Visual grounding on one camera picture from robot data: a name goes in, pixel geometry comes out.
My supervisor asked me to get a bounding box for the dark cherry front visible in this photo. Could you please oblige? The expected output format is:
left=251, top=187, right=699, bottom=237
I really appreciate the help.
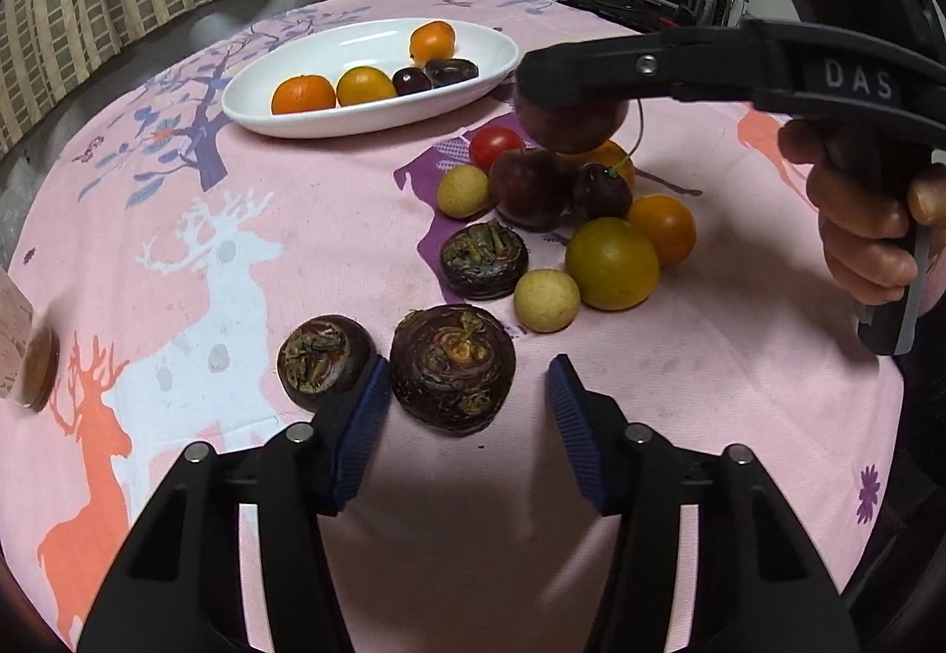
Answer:
left=391, top=67, right=433, bottom=97

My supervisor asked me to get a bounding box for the dark cherry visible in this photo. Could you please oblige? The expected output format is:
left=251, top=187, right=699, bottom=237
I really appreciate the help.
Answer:
left=391, top=67, right=433, bottom=97
left=571, top=163, right=633, bottom=221

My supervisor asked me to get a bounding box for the large mandarin orange front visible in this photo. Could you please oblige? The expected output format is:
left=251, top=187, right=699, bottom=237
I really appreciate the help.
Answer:
left=271, top=75, right=337, bottom=115

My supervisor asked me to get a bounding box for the large dark red plum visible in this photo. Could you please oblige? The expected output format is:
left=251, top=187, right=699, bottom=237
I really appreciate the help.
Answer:
left=515, top=99, right=628, bottom=155

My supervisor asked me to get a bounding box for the small orange kumquat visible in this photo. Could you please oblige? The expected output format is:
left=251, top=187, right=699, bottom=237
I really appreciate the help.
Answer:
left=628, top=193, right=698, bottom=269
left=409, top=20, right=457, bottom=67

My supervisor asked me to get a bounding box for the dark water chestnut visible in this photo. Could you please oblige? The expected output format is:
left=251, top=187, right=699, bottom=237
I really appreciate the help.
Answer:
left=423, top=59, right=480, bottom=88
left=390, top=304, right=516, bottom=437
left=276, top=315, right=377, bottom=413
left=439, top=221, right=529, bottom=300

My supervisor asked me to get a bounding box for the small tan longan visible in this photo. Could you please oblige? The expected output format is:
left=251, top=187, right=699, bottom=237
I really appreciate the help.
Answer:
left=513, top=269, right=581, bottom=334

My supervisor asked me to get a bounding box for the white oval plate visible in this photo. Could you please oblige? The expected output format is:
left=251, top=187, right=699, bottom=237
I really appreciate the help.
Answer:
left=221, top=18, right=520, bottom=139

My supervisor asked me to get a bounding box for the yellow-green round fruit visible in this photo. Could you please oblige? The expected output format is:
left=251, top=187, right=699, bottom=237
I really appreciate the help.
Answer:
left=565, top=217, right=660, bottom=312

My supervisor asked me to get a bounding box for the red cherry tomato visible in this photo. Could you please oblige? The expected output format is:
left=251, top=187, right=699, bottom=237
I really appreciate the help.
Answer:
left=468, top=126, right=526, bottom=172

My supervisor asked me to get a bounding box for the pink deer print tablecloth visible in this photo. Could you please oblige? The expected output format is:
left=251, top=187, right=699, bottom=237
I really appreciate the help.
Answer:
left=2, top=0, right=903, bottom=651

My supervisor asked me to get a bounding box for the small orange back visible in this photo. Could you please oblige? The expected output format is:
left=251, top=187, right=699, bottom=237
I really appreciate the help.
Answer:
left=559, top=140, right=635, bottom=187

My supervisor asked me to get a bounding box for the orange-yellow kumquat front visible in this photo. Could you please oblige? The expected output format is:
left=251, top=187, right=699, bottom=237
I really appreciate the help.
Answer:
left=335, top=65, right=398, bottom=106

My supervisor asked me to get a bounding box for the beige lidded plastic cup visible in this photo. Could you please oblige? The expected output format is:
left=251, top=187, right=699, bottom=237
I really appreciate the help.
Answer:
left=0, top=270, right=59, bottom=411

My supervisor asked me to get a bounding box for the person right hand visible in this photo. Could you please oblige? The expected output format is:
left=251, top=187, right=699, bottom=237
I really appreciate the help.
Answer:
left=777, top=119, right=946, bottom=313

